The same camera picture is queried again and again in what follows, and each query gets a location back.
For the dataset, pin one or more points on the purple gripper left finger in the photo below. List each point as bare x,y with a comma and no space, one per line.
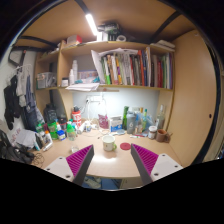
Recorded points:
74,167

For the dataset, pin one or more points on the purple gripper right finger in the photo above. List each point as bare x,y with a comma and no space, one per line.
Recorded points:
152,166

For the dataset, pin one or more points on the grey water bottle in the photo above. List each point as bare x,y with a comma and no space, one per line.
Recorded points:
131,117

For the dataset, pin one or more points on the small clear glass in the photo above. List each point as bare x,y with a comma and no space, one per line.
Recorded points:
74,148

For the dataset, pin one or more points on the red round coaster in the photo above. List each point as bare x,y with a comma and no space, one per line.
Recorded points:
125,146

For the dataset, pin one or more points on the brown ceramic mug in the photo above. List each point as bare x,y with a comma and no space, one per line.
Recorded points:
162,136

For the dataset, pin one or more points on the white lidded jar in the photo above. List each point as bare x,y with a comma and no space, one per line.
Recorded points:
152,132

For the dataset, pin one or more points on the blue small box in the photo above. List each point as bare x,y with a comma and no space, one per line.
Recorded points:
61,135

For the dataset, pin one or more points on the white green mug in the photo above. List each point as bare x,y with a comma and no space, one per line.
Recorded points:
109,143

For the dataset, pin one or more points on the dark green glass bottle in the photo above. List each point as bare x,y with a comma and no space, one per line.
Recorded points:
124,122

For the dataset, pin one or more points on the clear glass bottle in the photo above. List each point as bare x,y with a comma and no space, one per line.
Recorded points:
160,118

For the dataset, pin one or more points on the white blue box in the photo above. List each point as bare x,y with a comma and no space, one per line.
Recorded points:
115,123

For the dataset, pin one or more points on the red white canister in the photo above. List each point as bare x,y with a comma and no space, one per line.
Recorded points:
76,116

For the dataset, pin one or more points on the purple snack bag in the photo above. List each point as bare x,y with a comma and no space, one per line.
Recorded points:
103,121

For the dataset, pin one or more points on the black bag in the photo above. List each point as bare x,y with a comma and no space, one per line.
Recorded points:
50,112

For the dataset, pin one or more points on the white paper stack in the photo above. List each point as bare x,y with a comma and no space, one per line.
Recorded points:
83,87

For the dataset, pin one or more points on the hanging dark clothes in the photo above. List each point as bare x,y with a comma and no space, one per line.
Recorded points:
20,101

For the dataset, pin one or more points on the white tall bottle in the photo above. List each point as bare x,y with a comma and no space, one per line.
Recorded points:
75,70

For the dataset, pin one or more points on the wooden shelf unit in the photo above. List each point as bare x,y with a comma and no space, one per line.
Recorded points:
64,57

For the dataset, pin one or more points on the row of books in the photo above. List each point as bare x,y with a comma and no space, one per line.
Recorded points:
134,68

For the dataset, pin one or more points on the white ceiling light strip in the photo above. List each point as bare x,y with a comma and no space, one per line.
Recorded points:
91,23

